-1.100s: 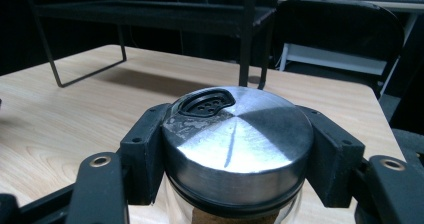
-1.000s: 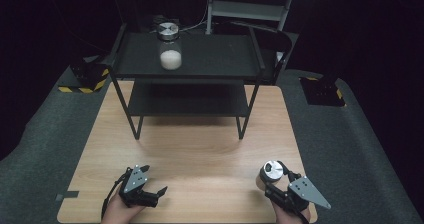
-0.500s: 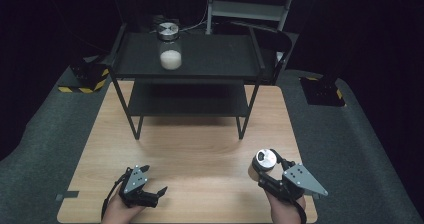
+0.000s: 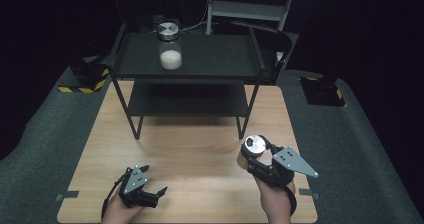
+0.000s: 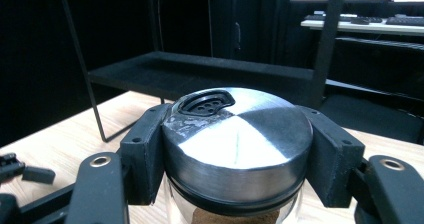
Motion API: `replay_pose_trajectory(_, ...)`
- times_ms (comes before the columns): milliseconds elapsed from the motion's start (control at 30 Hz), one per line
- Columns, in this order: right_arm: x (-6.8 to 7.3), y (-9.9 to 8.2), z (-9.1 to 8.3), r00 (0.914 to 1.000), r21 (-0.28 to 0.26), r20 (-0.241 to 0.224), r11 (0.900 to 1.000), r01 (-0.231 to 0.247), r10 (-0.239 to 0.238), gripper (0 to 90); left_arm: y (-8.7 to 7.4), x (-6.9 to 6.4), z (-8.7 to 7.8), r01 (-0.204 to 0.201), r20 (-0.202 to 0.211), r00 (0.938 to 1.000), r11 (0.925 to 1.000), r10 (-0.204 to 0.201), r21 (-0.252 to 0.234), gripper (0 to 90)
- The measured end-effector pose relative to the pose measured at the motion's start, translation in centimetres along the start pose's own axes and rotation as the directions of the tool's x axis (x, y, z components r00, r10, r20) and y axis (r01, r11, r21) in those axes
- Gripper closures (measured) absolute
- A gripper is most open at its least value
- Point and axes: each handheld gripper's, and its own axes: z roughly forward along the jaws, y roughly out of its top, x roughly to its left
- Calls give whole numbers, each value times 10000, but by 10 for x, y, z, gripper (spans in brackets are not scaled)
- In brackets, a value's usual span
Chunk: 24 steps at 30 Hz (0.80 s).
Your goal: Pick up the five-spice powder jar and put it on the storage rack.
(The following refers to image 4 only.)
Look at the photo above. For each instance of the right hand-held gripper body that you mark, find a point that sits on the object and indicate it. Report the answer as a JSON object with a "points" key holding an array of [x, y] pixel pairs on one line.
{"points": [[290, 160]]}

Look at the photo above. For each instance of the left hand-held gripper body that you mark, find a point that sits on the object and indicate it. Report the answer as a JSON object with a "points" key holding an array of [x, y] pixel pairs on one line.
{"points": [[135, 181]]}

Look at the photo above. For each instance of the black two-tier metal rack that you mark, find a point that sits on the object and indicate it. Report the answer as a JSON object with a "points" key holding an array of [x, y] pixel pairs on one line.
{"points": [[213, 55]]}

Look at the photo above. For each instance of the glass jar with white powder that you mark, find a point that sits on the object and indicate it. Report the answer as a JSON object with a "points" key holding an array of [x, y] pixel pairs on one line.
{"points": [[170, 50]]}

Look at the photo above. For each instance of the person's left hand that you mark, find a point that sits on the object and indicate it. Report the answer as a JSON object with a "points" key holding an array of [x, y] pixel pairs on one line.
{"points": [[118, 214]]}

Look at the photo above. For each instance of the person's right hand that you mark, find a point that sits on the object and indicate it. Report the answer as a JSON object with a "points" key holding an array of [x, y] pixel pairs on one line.
{"points": [[275, 204]]}

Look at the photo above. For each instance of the black stand base yellow tape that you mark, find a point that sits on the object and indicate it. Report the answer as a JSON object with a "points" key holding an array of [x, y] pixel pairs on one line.
{"points": [[321, 92]]}

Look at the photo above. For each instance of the grey felt mat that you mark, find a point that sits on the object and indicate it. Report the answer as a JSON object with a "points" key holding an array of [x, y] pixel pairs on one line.
{"points": [[33, 167]]}

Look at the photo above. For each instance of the black chair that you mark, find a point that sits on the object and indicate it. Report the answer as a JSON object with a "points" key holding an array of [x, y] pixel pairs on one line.
{"points": [[283, 40]]}

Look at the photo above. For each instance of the black yellow striped stand base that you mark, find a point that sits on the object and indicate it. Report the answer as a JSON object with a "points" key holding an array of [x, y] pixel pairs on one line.
{"points": [[88, 79]]}

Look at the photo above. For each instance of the grey metal stand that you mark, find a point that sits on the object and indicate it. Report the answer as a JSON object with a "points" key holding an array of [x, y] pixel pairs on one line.
{"points": [[248, 10]]}

